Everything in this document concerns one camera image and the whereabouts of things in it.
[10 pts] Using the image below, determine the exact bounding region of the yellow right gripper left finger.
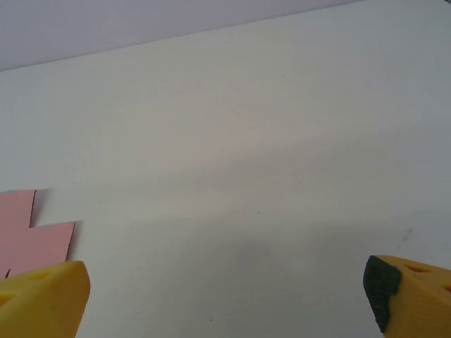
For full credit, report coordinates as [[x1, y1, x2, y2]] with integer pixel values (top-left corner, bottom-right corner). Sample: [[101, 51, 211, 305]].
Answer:
[[0, 260, 92, 338]]

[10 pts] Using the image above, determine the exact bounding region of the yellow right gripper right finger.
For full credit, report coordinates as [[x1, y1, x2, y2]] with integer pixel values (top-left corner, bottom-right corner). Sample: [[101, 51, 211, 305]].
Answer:
[[362, 254, 451, 338]]

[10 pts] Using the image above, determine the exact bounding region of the pink paper box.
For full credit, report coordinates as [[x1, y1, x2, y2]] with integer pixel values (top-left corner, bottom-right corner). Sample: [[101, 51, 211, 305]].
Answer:
[[0, 189, 77, 281]]

